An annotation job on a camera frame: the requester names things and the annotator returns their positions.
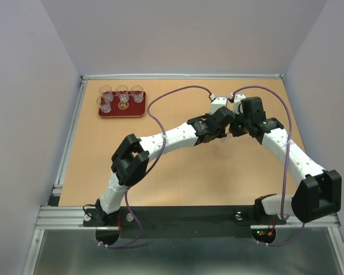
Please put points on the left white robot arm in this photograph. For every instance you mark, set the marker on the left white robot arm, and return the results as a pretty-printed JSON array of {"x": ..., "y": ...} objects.
[{"x": 130, "y": 160}]

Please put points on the red lacquer tray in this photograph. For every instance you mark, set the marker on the red lacquer tray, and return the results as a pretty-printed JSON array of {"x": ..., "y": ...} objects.
[{"x": 129, "y": 109}]

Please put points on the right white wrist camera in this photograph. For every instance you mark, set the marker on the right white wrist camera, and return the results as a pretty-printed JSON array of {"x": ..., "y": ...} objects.
[{"x": 236, "y": 101}]

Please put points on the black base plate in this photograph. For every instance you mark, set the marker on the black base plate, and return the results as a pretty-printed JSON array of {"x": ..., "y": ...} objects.
[{"x": 178, "y": 222}]

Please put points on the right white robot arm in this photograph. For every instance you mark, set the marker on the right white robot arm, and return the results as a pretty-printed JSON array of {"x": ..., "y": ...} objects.
[{"x": 319, "y": 190}]

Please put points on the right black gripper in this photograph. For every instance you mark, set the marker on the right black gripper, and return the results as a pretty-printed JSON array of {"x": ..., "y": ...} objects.
[{"x": 235, "y": 132}]

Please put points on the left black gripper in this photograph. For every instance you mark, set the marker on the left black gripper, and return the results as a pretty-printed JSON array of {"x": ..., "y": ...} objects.
[{"x": 221, "y": 134}]

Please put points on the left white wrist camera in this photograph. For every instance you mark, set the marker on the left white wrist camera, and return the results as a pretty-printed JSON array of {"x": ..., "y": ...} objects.
[{"x": 217, "y": 102}]

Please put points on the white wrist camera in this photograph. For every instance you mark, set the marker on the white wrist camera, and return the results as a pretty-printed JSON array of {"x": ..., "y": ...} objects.
[
  {"x": 217, "y": 102},
  {"x": 236, "y": 101}
]

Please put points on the aluminium frame rail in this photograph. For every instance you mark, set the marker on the aluminium frame rail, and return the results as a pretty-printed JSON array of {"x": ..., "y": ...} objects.
[{"x": 178, "y": 76}]

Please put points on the cluster front clear glass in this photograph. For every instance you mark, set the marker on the cluster front clear glass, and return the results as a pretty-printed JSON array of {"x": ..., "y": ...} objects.
[{"x": 226, "y": 138}]

